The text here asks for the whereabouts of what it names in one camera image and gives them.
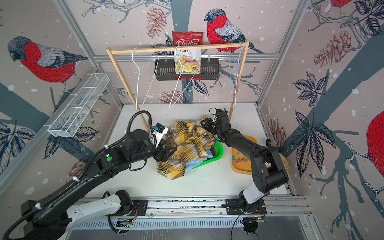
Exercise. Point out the white wire mesh basket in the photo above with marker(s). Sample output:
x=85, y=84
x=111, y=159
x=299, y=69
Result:
x=71, y=118

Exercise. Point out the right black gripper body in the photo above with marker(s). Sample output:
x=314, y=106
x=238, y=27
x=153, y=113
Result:
x=212, y=127

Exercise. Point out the black wall bracket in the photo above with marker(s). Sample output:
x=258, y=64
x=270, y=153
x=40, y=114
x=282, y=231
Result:
x=172, y=70

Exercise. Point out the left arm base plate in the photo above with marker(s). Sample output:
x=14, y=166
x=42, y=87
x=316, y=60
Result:
x=137, y=208

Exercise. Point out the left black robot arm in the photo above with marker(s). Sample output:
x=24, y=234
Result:
x=53, y=216

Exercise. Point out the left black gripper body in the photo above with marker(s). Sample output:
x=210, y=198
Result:
x=159, y=155

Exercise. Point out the yellow plaid shirt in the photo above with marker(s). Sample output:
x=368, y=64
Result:
x=192, y=143

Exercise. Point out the yellow plastic tray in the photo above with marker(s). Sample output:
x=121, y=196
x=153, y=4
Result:
x=240, y=163

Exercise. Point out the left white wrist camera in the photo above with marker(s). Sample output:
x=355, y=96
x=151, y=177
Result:
x=158, y=132

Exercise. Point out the white blue wire hanger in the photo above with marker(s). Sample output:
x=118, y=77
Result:
x=234, y=84

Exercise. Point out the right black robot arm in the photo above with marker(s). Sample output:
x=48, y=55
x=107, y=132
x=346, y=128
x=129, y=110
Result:
x=267, y=168

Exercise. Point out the light blue shirt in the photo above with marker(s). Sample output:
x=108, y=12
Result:
x=196, y=163

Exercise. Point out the red clothespin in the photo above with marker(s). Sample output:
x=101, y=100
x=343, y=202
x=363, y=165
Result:
x=241, y=160

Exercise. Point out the black spoon in bowl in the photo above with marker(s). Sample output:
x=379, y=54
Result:
x=269, y=143

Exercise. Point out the yellow round bowl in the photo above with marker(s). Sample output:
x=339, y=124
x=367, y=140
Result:
x=285, y=163

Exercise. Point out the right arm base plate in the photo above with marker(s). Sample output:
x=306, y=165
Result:
x=238, y=206

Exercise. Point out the green plastic mesh basket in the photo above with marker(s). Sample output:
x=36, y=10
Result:
x=217, y=151

